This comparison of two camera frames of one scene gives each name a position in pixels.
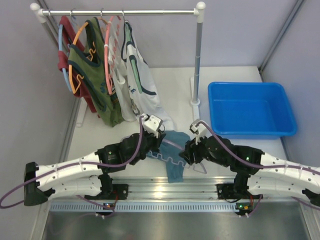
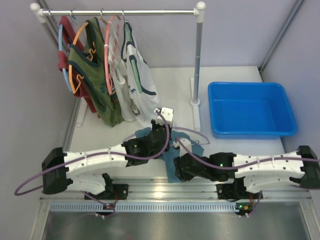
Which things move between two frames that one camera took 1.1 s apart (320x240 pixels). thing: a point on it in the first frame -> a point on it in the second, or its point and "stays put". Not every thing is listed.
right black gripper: x=191 y=147 -> x=183 y=175
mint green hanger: x=136 y=76 stays put
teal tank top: x=172 y=146 stays put
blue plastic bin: x=251 y=110 stays put
